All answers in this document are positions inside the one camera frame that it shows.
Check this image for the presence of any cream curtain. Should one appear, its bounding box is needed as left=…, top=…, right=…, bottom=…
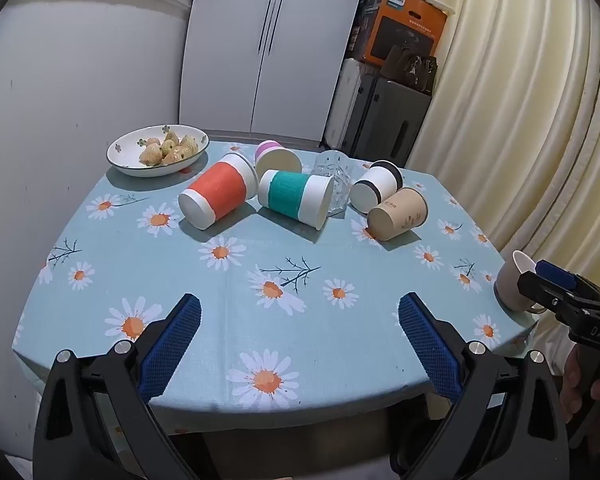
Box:
left=404, top=0, right=600, bottom=272

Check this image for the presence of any dark grey suitcase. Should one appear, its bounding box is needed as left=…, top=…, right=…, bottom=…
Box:
left=346, top=74, right=434, bottom=169

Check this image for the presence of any clear glass cup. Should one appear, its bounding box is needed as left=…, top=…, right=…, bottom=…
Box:
left=312, top=149, right=354, bottom=214

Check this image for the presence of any white flower print bowl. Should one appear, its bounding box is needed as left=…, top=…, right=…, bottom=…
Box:
left=106, top=124, right=211, bottom=178

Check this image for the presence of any brown paper cup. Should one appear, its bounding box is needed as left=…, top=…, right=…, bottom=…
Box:
left=367, top=187, right=429, bottom=242

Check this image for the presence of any person's right hand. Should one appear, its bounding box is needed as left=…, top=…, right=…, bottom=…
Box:
left=560, top=344, right=600, bottom=457

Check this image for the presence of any pile of pale strawberries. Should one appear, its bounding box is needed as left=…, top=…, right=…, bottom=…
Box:
left=138, top=129, right=201, bottom=167

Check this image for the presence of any white refrigerator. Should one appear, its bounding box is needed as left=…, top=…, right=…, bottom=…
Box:
left=178, top=0, right=369, bottom=144

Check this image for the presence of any plain white cup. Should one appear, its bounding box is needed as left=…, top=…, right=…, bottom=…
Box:
left=493, top=249, right=549, bottom=314

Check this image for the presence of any teal banded white cup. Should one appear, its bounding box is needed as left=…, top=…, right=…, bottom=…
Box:
left=257, top=169, right=335, bottom=231

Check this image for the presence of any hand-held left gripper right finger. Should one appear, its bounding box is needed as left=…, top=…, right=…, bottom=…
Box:
left=389, top=292, right=571, bottom=480

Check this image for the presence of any black banded white cup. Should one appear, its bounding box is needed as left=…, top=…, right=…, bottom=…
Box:
left=349, top=160, right=405, bottom=213

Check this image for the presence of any orange cardboard box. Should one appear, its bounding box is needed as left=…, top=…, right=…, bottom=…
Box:
left=362, top=0, right=449, bottom=69

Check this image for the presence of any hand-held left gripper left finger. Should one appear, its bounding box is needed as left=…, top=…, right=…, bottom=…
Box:
left=32, top=293, right=203, bottom=480

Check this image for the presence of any brown leather bag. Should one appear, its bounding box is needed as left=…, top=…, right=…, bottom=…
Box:
left=382, top=44, right=439, bottom=94

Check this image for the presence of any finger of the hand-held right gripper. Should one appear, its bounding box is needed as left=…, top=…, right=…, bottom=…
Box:
left=516, top=270, right=578, bottom=315
left=536, top=259, right=600, bottom=295

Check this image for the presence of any blue daisy print tablecloth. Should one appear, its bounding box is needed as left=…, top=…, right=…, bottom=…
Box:
left=12, top=132, right=542, bottom=434

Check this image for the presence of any pink banded white cup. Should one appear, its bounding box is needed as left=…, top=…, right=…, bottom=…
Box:
left=254, top=140, right=303, bottom=179

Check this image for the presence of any orange banded white cup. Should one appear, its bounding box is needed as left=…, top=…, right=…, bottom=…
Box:
left=178, top=153, right=259, bottom=231

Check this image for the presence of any white ribbed suitcase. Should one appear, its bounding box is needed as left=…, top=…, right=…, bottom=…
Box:
left=323, top=58, right=361, bottom=146

